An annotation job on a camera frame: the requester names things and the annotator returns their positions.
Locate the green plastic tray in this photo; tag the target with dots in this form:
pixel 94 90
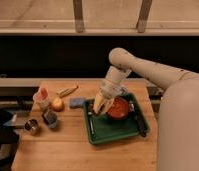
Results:
pixel 107 129

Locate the red yellow apple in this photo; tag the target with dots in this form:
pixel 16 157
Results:
pixel 57 105

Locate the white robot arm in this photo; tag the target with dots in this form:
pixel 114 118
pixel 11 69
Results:
pixel 178 123

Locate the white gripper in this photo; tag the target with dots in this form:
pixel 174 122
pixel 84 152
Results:
pixel 108 90

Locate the red bowl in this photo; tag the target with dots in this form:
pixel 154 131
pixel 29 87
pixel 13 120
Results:
pixel 119 109

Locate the blue sponge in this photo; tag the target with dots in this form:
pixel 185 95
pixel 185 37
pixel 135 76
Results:
pixel 76 103

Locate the dark red grape bunch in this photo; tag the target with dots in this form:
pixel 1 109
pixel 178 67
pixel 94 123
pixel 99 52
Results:
pixel 104 108

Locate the small metal cup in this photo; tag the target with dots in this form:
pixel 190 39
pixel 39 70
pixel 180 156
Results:
pixel 32 126

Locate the black chair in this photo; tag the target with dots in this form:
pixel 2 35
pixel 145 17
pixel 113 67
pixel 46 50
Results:
pixel 9 141

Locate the black handled knife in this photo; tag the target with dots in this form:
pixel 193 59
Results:
pixel 140 123

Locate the crumpled clear plastic bag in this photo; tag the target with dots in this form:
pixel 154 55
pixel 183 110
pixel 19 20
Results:
pixel 123 90

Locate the dark blue gray cup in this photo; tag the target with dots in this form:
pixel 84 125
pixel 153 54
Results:
pixel 50 119

